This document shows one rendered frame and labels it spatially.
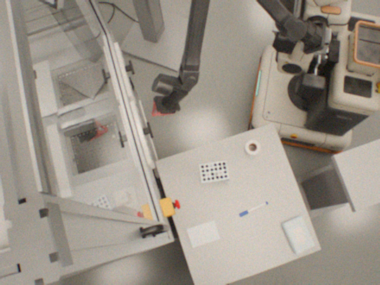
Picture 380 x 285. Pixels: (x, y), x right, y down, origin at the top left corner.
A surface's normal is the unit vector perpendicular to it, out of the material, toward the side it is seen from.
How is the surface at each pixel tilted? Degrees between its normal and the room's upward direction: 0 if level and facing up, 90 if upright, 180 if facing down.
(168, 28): 0
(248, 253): 0
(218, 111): 0
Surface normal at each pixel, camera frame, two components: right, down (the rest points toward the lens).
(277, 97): -0.04, -0.25
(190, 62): 0.21, 0.44
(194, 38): 0.18, 0.63
